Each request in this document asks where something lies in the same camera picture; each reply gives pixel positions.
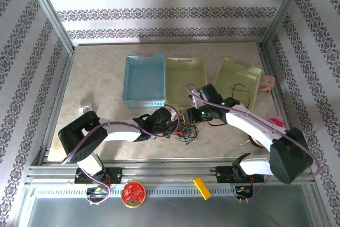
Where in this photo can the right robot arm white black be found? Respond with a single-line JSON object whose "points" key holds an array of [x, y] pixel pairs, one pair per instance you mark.
{"points": [[252, 126]]}

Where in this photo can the small circuit board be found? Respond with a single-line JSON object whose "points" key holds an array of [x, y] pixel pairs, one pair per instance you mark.
{"points": [[244, 191], [97, 191]]}

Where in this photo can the round red tin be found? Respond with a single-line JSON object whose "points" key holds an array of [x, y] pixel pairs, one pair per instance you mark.
{"points": [[133, 194]]}

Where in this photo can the white plastic bracket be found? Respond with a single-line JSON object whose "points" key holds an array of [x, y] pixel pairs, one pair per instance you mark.
{"points": [[84, 108]]}

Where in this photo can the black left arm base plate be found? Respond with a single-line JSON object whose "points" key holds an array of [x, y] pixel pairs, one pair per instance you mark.
{"points": [[117, 175]]}

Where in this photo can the yellow rectangular block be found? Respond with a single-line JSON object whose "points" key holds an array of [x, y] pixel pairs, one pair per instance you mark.
{"points": [[202, 188]]}

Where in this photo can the aluminium frame rail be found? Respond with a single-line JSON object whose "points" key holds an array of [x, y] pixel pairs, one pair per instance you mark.
{"points": [[164, 169]]}

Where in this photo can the blue plastic basket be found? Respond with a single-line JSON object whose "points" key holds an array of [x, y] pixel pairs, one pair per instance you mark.
{"points": [[143, 78]]}

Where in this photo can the pale yellow plastic basket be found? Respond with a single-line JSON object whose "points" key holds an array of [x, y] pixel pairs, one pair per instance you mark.
{"points": [[236, 75], [183, 78]]}

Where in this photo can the black tape roll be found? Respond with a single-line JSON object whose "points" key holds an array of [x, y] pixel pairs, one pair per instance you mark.
{"points": [[256, 143]]}

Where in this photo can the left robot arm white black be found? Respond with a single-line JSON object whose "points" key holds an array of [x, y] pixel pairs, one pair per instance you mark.
{"points": [[119, 131]]}

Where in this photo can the aluminium frame post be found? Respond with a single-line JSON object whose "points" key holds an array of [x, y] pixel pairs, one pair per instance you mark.
{"points": [[50, 11], [284, 9]]}

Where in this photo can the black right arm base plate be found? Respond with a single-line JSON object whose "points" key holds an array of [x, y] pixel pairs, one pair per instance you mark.
{"points": [[223, 175]]}

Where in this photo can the pale pink plush item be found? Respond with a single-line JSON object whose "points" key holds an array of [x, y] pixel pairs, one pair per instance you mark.
{"points": [[267, 83]]}

